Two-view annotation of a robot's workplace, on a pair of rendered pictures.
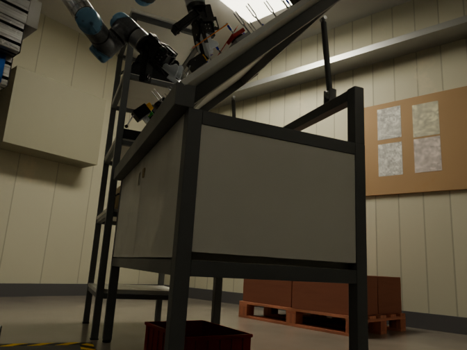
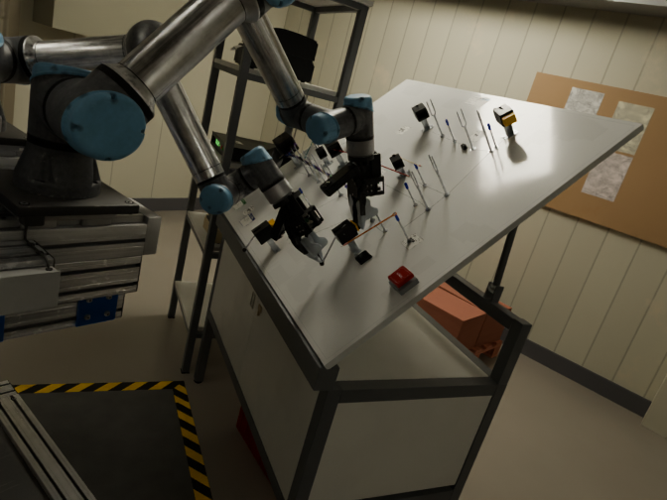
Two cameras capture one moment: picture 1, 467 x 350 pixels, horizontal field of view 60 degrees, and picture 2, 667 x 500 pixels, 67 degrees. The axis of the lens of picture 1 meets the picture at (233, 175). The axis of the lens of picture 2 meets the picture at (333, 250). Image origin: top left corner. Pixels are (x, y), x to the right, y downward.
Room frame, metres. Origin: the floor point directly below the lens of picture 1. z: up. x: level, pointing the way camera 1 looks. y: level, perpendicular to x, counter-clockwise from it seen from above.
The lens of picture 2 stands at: (-0.03, 0.31, 1.48)
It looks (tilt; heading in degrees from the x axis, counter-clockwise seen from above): 17 degrees down; 354
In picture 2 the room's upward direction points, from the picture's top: 15 degrees clockwise
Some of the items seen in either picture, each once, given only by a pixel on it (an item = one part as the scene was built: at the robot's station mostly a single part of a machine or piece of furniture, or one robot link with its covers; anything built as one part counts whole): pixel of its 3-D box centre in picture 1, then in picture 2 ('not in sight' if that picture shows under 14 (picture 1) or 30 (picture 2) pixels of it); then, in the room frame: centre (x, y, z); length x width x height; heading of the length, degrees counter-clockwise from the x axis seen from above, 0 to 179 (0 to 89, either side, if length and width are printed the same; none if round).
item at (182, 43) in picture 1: (146, 174); (252, 183); (2.49, 0.55, 0.92); 0.61 x 0.50 x 1.85; 23
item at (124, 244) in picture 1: (128, 212); (233, 299); (1.81, 0.46, 0.60); 0.55 x 0.02 x 0.39; 23
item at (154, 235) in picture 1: (156, 196); (273, 382); (1.31, 0.25, 0.60); 0.55 x 0.03 x 0.39; 23
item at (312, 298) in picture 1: (318, 297); (419, 304); (3.28, -0.72, 0.19); 1.12 x 0.79 x 0.38; 49
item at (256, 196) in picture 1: (212, 213); (327, 336); (1.68, 0.08, 0.60); 1.17 x 0.58 x 0.40; 23
